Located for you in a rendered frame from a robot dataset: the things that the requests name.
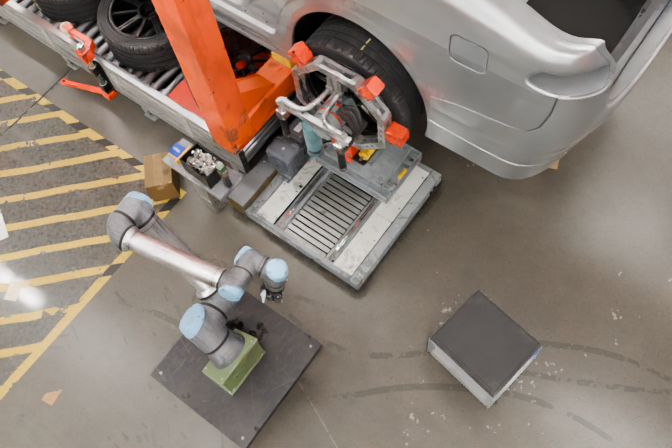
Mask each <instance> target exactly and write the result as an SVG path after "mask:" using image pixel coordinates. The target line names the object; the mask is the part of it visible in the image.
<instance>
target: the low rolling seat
mask: <svg viewBox="0 0 672 448"><path fill-rule="evenodd" d="M541 348H542V345H541V343H540V342H539V341H538V340H537V339H535V338H534V337H533V336H532V335H531V334H530V333H529V332H527V331H526V330H525V329H524V328H523V327H522V326H520V325H519V324H518V323H517V322H516V321H515V320H514V319H512V318H511V317H510V316H509V315H508V314H507V313H505V312H504V311H503V310H502V309H501V308H500V307H499V306H497V305H496V304H495V303H494V302H493V301H492V300H491V299H489V298H488V297H487V296H486V295H485V294H484V293H482V292H481V291H480V290H476V291H475V292H474V293H473V294H472V295H471V296H470V297H469V298H468V299H467V300H466V301H465V302H464V303H463V304H462V305H461V306H460V307H459V308H458V309H457V310H456V311H455V312H454V313H453V314H452V315H451V316H450V317H449V318H448V319H447V320H446V321H445V322H444V323H443V324H442V325H441V326H440V327H439V328H438V329H437V330H436V331H435V332H434V333H433V334H432V335H431V338H429V341H428V349H427V351H428V353H429V354H430V355H432V356H433V357H434V358H435V359H436V360H438V361H439V362H440V363H441V364H442V365H443V366H444V367H445V368H446V369H447V370H448V371H449V372H450V373H451V374H452V375H453V376H454V377H455V378H456V379H458V380H459V381H460V382H461V383H462V384H463V385H464V386H465V387H466V388H467V389H468V390H469V391H470V392H471V393H472V394H473V395H474V396H475V397H476V398H478V399H479V400H480V401H481V402H482V403H483V404H484V405H485V406H487V408H488V409H489V407H490V406H491V405H494V406H495V405H497V403H498V400H497V399H498V398H499V397H500V396H501V394H502V393H503V392H504V391H505V390H506V389H507V388H508V387H509V386H510V385H511V384H512V383H513V381H514V380H515V379H516V378H517V377H518V376H519V375H520V374H521V373H524V372H525V368H526V367H527V366H528V365H529V364H530V363H531V362H532V361H533V359H535V357H536V356H537V354H538V353H539V351H540V350H541Z"/></svg>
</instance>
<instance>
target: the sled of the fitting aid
mask: <svg viewBox="0 0 672 448"><path fill-rule="evenodd" d="M315 158H316V162H317V163H319V164H320V165H322V166H324V167H325V168H327V169H329V170H330V171H332V172H333V173H335V174H337V175H338V176H340V177H342V178H343V179H345V180H347V181H348V182H350V183H352V184H353V185H355V186H356V187H358V188H360V189H361V190H363V191H365V192H366V193H368V194H370V195H371V196H373V197H375V198H376V199H378V200H380V201H381V202H383V203H384V204H387V203H388V202H389V200H390V199H391V198H392V196H393V195H394V194H395V193H396V191H397V190H398V189H399V187H400V186H401V185H402V184H403V182H404V181H405V180H406V178H407V177H408V176H409V175H410V173H411V172H412V171H413V169H414V168H415V167H416V166H417V164H418V163H419V162H420V160H421V159H422V152H420V151H419V150H417V149H415V148H413V147H412V151H411V152H410V153H409V155H408V156H407V157H406V159H405V160H404V161H403V162H402V164H401V165H400V166H399V167H398V169H397V170H396V171H395V173H394V174H393V175H392V176H391V178H390V179H389V180H388V181H387V183H386V184H385V185H384V186H383V188H382V189H381V188H380V187H378V186H376V185H375V184H373V183H371V182H370V181H368V180H366V179H365V178H363V177H361V176H360V175H358V174H356V173H355V172H353V171H351V170H350V169H348V168H347V170H346V171H344V172H341V171H339V169H338V162H336V161H335V160H333V159H331V158H330V157H328V156H326V155H325V152H323V154H322V155H321V156H319V157H315Z"/></svg>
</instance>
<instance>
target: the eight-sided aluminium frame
mask: <svg viewBox="0 0 672 448"><path fill-rule="evenodd" d="M328 67H329V68H328ZM330 68H331V69H330ZM334 70H337V71H338V72H340V73H342V74H344V76H343V75H341V74H339V73H338V72H336V71H334ZM313 71H319V72H321V73H323V74H325V75H327V76H329V77H331V78H332V79H334V80H336V81H338V82H340V83H341V84H343V85H345V86H347V87H348V88H350V89H351V90H352V91H353V92H354V93H355V94H356V95H357V97H358V98H359V99H360V100H361V101H362V103H363V104H364V105H365V106H366V107H367V109H368V110H369V111H370V112H371V113H372V115H373V116H374V117H375V118H376V120H377V130H378V135H370V136H363V135H361V134H360V135H359V136H358V137H357V138H355V137H354V138H355V139H356V140H355V139H354V143H353V144H352V146H354V147H355V148H357V149H359V150H367V149H382V148H386V146H387V145H388V144H389V143H390V142H388V141H387V140H385V131H386V129H387V128H388V127H389V126H390V125H391V123H392V115H391V112H390V110H389V108H387V107H386V106H385V104H384V103H383V102H382V101H381V100H380V98H379V97H378V96H377V97H375V98H374V99H372V100H370V101H367V100H366V99H365V98H364V97H363V96H362V95H361V94H360V93H359V92H358V89H359V88H360V87H361V86H362V85H363V83H364V82H365V81H366V80H365V79H364V78H363V77H362V76H360V75H359V74H358V73H355V72H353V71H351V70H349V69H347V68H345V67H343V66H342V65H340V64H338V63H336V62H334V61H332V60H331V59H329V58H327V57H326V56H323V55H318V56H316V57H313V58H312V59H311V60H310V61H309V62H308V63H307V64H306V65H305V66H302V67H298V66H297V65H295V66H294V68H293V69H292V70H291V72H292V73H291V74H292V76H293V81H294V85H295V90H296V96H297V98H298V99H299V101H300V102H301V103H302V104H303V105H304V106H305V105H308V104H310V102H312V101H314V100H315V99H316V98H315V97H314V95H313V94H312V93H311V91H310V88H309V83H308V78H307V73H310V72H313ZM308 99H309V101H310V102H309V101H308ZM372 102H373V103H374V104H375V105H374V104H373V103H372ZM321 106H322V105H321V103H319V104H318V105H316V106H315V107H316V109H317V110H318V109H319V108H320V107H321ZM377 108H378V109H379V110H378V109H377ZM316 109H315V108H312V109H310V110H308V111H309V112H310V113H311V114H312V115H313V116H314V115H315V113H316V112H317V110H316ZM340 130H341V131H344V132H347V133H349V134H350V135H352V134H351V133H352V130H351V129H350V128H349V127H347V126H345V125H344V126H343V127H342V128H341V129H340Z"/></svg>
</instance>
